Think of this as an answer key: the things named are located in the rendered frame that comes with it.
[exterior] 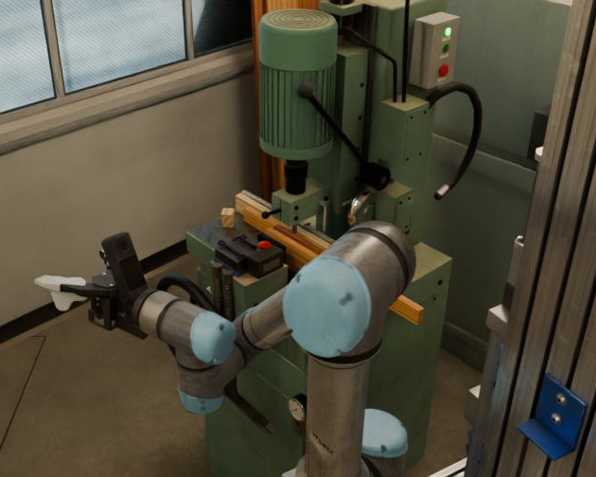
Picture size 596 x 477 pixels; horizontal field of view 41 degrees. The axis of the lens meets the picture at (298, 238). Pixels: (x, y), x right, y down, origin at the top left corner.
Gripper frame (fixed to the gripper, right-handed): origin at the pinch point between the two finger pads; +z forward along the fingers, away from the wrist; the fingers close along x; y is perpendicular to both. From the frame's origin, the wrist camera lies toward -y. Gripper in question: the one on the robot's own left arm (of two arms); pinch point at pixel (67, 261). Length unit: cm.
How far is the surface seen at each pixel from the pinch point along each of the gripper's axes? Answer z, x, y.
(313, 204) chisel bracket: -6, 75, 10
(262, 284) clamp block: -8, 51, 23
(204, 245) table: 19, 63, 26
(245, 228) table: 15, 75, 24
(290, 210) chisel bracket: -4, 67, 10
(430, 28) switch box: -24, 89, -36
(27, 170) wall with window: 124, 92, 42
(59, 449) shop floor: 71, 55, 117
